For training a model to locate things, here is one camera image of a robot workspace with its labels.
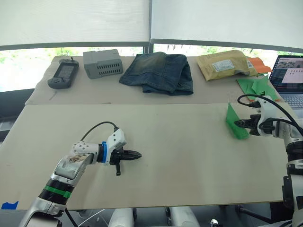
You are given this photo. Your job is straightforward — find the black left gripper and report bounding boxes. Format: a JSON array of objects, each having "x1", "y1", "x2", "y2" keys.
[{"x1": 109, "y1": 147, "x2": 143, "y2": 177}]

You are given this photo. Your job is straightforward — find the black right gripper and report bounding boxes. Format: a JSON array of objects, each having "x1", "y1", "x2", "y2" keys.
[{"x1": 234, "y1": 114, "x2": 262, "y2": 136}]

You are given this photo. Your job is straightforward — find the green paper sheet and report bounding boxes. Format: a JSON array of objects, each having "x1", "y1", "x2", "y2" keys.
[
  {"x1": 236, "y1": 77, "x2": 282, "y2": 103},
  {"x1": 224, "y1": 102, "x2": 250, "y2": 140}
]

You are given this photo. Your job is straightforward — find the flat green paper sheet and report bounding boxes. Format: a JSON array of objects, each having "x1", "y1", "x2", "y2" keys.
[{"x1": 236, "y1": 77, "x2": 282, "y2": 103}]

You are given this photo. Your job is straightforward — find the orange paper sheet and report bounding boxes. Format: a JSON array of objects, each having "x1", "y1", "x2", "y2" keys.
[{"x1": 248, "y1": 57, "x2": 273, "y2": 74}]

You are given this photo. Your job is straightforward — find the creased green paper piece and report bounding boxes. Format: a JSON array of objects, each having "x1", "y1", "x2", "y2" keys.
[{"x1": 251, "y1": 78, "x2": 271, "y2": 95}]

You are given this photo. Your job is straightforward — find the brown padded mailing envelope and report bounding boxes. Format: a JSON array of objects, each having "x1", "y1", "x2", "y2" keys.
[{"x1": 196, "y1": 49, "x2": 259, "y2": 82}]

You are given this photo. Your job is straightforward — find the light grey rounded shape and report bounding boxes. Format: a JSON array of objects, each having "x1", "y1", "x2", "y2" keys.
[
  {"x1": 169, "y1": 206, "x2": 197, "y2": 227},
  {"x1": 108, "y1": 208, "x2": 135, "y2": 227}
]

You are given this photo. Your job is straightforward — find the open laptop computer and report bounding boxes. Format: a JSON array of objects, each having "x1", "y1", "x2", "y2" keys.
[{"x1": 268, "y1": 54, "x2": 303, "y2": 112}]

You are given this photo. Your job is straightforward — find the folded blue denim jeans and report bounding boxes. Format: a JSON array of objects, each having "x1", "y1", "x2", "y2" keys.
[{"x1": 118, "y1": 52, "x2": 195, "y2": 96}]

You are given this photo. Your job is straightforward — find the grey vented plastic box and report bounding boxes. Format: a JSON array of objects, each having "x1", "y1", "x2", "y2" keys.
[{"x1": 82, "y1": 49, "x2": 125, "y2": 80}]

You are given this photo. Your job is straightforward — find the white roller blind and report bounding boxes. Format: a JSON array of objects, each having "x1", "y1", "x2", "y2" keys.
[
  {"x1": 0, "y1": 0, "x2": 151, "y2": 47},
  {"x1": 151, "y1": 0, "x2": 303, "y2": 49}
]

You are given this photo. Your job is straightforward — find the black handheld game controller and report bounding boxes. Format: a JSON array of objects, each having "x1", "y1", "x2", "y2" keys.
[{"x1": 47, "y1": 56, "x2": 80, "y2": 89}]

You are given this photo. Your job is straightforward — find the blue tape piece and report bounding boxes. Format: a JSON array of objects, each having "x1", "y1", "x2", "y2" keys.
[{"x1": 0, "y1": 201, "x2": 19, "y2": 210}]

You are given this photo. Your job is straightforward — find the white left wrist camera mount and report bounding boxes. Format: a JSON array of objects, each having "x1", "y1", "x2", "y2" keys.
[{"x1": 106, "y1": 129, "x2": 126, "y2": 164}]

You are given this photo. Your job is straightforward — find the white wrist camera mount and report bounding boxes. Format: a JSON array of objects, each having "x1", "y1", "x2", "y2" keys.
[
  {"x1": 106, "y1": 129, "x2": 126, "y2": 164},
  {"x1": 255, "y1": 95, "x2": 277, "y2": 137}
]

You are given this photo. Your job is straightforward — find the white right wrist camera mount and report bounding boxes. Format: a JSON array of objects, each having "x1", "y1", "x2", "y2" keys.
[{"x1": 255, "y1": 95, "x2": 277, "y2": 137}]

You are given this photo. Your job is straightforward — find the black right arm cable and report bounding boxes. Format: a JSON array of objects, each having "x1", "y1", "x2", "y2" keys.
[{"x1": 237, "y1": 94, "x2": 299, "y2": 133}]

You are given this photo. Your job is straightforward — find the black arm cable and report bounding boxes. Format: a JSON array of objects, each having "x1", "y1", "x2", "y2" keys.
[
  {"x1": 80, "y1": 121, "x2": 118, "y2": 142},
  {"x1": 237, "y1": 94, "x2": 299, "y2": 133}
]

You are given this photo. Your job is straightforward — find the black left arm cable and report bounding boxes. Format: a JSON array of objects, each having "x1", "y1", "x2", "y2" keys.
[{"x1": 80, "y1": 121, "x2": 118, "y2": 142}]

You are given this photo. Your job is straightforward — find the dark window frame post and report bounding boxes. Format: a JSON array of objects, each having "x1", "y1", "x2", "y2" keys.
[{"x1": 143, "y1": 0, "x2": 155, "y2": 57}]

